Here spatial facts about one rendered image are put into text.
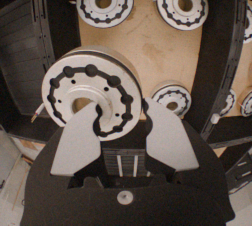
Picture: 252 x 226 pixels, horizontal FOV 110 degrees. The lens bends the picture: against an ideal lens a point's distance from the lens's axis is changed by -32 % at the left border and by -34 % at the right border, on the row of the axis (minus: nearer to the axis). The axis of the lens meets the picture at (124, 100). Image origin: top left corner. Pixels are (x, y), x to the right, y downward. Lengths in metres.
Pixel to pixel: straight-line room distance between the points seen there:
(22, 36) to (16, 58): 0.07
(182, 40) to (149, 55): 0.08
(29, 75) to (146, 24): 0.33
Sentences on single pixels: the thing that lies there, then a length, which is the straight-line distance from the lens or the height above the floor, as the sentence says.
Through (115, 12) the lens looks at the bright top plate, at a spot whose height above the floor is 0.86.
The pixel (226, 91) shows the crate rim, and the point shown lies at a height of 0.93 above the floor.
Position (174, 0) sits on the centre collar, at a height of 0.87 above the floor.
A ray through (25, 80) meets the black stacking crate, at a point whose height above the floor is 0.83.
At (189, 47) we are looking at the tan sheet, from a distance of 0.31.
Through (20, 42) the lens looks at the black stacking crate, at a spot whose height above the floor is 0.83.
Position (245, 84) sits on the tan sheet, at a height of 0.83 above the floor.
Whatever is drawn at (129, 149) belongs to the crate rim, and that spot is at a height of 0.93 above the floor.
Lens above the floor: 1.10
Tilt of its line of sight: 55 degrees down
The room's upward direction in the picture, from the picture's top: 175 degrees counter-clockwise
